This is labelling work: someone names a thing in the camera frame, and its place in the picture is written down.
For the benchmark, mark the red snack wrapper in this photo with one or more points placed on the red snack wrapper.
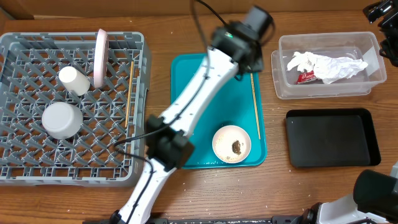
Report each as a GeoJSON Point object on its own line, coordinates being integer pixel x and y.
{"type": "Point", "coordinates": [306, 77]}

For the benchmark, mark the wooden chopstick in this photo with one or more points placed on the wooden chopstick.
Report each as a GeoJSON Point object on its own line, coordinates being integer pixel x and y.
{"type": "Point", "coordinates": [255, 105]}
{"type": "Point", "coordinates": [129, 94]}

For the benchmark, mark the clear plastic bin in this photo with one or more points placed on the clear plastic bin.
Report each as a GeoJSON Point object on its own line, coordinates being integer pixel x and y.
{"type": "Point", "coordinates": [354, 45]}

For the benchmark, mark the brown food scrap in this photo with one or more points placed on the brown food scrap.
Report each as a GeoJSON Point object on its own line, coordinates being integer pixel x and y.
{"type": "Point", "coordinates": [236, 147]}

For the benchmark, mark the grey round bowl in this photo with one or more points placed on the grey round bowl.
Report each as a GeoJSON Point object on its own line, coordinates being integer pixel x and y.
{"type": "Point", "coordinates": [62, 120]}

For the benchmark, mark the large pink-white plate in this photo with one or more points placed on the large pink-white plate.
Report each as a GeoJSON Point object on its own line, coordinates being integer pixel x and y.
{"type": "Point", "coordinates": [100, 58]}

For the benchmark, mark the grey plastic dish rack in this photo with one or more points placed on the grey plastic dish rack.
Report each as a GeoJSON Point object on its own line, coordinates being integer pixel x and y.
{"type": "Point", "coordinates": [30, 63]}

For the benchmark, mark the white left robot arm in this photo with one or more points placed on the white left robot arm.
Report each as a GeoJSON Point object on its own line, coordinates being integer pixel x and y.
{"type": "Point", "coordinates": [167, 136]}

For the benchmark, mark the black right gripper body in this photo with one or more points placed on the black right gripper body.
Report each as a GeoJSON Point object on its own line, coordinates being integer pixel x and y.
{"type": "Point", "coordinates": [388, 25]}

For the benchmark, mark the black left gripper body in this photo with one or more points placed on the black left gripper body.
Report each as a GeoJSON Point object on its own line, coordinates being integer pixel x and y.
{"type": "Point", "coordinates": [255, 60]}

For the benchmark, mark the teal plastic tray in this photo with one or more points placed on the teal plastic tray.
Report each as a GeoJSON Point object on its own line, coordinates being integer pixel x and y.
{"type": "Point", "coordinates": [232, 105]}

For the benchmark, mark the black plastic tray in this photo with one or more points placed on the black plastic tray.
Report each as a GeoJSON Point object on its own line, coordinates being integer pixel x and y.
{"type": "Point", "coordinates": [331, 138]}

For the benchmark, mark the small plate with crumbs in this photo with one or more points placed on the small plate with crumbs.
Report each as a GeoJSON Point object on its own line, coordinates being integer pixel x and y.
{"type": "Point", "coordinates": [223, 139]}

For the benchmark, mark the white napkin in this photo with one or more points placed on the white napkin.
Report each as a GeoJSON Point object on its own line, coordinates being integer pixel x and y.
{"type": "Point", "coordinates": [329, 69]}

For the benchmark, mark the white tissue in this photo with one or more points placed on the white tissue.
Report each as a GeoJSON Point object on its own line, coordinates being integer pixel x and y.
{"type": "Point", "coordinates": [303, 62]}

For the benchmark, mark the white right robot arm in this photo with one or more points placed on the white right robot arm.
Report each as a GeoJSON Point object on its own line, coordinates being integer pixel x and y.
{"type": "Point", "coordinates": [374, 199]}

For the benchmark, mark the cream plastic cup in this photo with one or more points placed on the cream plastic cup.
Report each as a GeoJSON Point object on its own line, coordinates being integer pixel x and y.
{"type": "Point", "coordinates": [73, 80]}

